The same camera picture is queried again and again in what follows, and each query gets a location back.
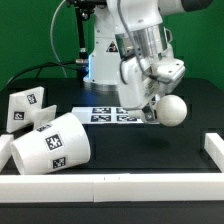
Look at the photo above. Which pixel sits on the white lamp shade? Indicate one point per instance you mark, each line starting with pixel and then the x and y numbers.
pixel 59 144

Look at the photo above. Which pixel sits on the white rail block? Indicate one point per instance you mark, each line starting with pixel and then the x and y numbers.
pixel 5 151
pixel 214 145

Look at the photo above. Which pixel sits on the white lamp base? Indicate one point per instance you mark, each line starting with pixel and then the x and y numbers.
pixel 25 108

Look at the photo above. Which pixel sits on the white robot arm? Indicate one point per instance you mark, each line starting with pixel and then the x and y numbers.
pixel 132 26

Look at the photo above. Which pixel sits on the green curtain backdrop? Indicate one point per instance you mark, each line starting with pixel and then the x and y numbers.
pixel 34 32

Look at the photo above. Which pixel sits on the white light bulb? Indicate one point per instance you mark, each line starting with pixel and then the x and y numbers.
pixel 170 111

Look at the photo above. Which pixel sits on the white right rail block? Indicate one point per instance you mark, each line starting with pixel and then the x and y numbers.
pixel 214 145

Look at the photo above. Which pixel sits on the white marker sheet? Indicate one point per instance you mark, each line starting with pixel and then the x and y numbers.
pixel 104 115

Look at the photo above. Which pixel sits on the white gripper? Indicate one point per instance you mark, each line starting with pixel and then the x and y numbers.
pixel 140 81

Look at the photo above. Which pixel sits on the white left rail block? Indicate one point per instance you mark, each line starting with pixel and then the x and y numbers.
pixel 5 151

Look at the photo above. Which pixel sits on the white front rail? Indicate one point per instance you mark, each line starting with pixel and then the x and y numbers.
pixel 111 187

